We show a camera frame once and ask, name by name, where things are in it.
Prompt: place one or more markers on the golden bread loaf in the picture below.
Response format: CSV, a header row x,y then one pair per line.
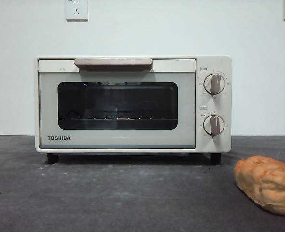
x,y
265,183

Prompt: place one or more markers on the white Toshiba toaster oven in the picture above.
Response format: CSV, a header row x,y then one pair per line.
x,y
213,65

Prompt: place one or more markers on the beige timer knob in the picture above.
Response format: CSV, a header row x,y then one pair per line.
x,y
214,125

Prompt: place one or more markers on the beige temperature knob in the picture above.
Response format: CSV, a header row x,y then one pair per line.
x,y
214,84

